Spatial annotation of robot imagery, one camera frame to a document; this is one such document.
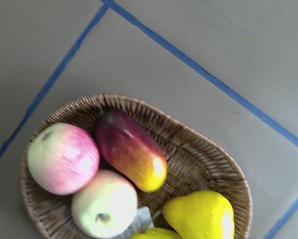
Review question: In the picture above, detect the yellow lemon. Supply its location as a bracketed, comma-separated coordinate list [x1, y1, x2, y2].
[162, 191, 235, 239]

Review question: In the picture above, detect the woven wicker basket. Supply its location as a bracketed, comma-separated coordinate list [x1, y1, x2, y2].
[20, 94, 253, 239]

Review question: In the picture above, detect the dark red apple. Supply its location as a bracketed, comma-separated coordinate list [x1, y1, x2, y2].
[95, 109, 167, 193]

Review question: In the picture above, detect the white paper tag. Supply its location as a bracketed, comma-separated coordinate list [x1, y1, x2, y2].
[116, 207, 154, 239]

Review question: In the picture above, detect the pale green pink apple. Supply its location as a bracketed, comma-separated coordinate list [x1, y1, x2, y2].
[71, 170, 138, 239]

